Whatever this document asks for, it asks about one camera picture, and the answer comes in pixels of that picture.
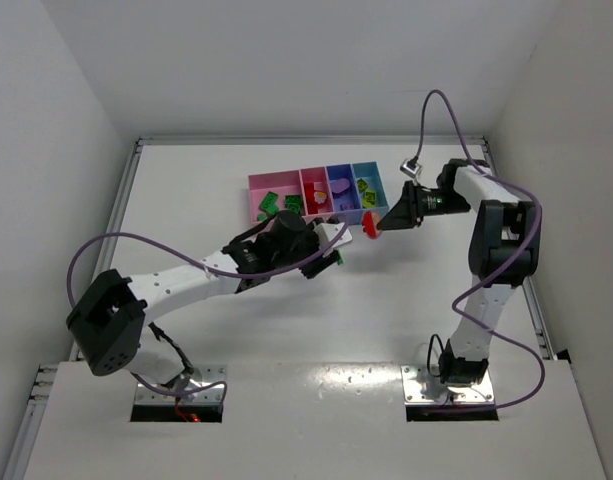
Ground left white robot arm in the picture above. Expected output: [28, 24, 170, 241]
[66, 210, 352, 399]

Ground metal base plate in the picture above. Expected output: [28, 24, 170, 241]
[130, 364, 228, 424]
[400, 364, 499, 422]

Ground purple-blue bin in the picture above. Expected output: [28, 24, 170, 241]
[326, 164, 363, 225]

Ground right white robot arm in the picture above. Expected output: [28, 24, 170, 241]
[377, 157, 541, 386]

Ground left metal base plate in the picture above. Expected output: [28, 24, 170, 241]
[130, 364, 228, 424]

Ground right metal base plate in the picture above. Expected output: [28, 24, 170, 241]
[400, 364, 499, 422]

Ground large pink bin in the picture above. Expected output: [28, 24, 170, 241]
[248, 170, 306, 225]

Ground light blue bin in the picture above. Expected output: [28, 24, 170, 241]
[351, 162, 389, 216]

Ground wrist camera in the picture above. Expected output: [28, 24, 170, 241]
[314, 222, 353, 252]
[400, 156, 422, 182]

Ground green square lego brick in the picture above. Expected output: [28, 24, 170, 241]
[284, 195, 303, 215]

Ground purple arch lego brick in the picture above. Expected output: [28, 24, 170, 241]
[330, 177, 351, 196]

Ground small pink bin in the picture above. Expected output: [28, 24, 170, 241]
[300, 167, 333, 217]

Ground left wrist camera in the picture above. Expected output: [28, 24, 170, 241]
[314, 222, 353, 252]

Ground thin green lego brick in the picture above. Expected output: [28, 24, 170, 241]
[259, 191, 279, 215]

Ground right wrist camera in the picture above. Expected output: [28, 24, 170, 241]
[400, 156, 422, 182]

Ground red half-round printed brick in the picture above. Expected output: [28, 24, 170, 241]
[361, 211, 381, 239]

